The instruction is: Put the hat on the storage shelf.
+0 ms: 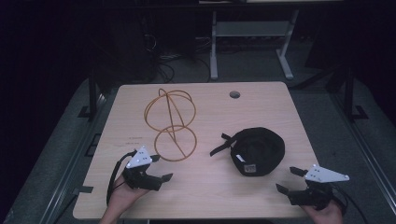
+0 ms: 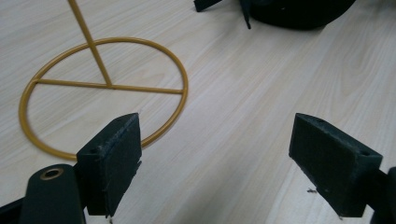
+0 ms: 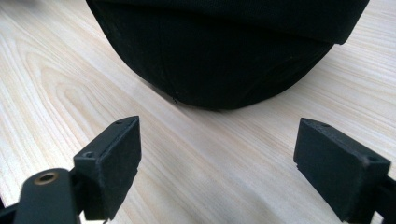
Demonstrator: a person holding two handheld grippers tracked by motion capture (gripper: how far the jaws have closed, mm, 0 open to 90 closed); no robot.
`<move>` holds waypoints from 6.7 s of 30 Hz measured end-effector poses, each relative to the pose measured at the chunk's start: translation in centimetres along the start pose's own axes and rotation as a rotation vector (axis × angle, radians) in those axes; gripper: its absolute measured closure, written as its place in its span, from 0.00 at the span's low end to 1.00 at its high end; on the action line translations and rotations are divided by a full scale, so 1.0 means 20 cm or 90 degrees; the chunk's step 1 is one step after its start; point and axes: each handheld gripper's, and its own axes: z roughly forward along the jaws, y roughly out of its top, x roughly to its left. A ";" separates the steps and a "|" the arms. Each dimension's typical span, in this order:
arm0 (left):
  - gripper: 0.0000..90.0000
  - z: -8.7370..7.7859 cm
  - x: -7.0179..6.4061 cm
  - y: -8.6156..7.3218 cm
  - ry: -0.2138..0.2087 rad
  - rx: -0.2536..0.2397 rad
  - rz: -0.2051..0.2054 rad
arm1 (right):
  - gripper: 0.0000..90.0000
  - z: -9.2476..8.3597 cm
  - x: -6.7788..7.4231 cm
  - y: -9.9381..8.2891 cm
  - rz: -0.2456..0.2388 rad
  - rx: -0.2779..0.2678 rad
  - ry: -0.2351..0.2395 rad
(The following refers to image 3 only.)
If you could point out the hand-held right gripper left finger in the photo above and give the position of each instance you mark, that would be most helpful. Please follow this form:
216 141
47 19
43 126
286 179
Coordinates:
109 174

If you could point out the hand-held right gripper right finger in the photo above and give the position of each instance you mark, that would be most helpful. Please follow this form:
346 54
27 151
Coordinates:
336 174

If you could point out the black cap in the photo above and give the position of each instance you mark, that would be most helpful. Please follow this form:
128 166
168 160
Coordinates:
218 53

